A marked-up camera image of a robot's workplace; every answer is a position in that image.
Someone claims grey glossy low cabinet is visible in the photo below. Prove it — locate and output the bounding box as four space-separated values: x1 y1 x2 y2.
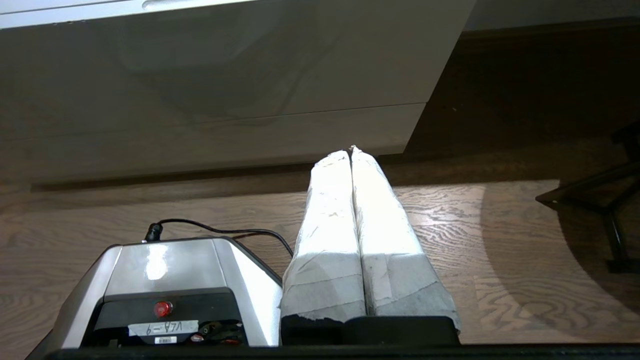
0 0 478 193

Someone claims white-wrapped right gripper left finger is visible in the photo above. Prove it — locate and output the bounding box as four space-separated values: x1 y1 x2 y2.
279 149 368 346

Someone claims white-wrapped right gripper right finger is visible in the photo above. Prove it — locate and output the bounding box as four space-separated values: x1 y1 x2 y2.
350 145 462 346

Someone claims white and black robot base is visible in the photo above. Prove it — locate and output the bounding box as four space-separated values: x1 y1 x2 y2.
27 236 284 351

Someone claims white handwritten label sticker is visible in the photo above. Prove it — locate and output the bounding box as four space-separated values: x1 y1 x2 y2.
128 320 200 337

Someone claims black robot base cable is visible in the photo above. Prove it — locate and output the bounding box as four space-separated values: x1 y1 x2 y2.
144 218 295 259

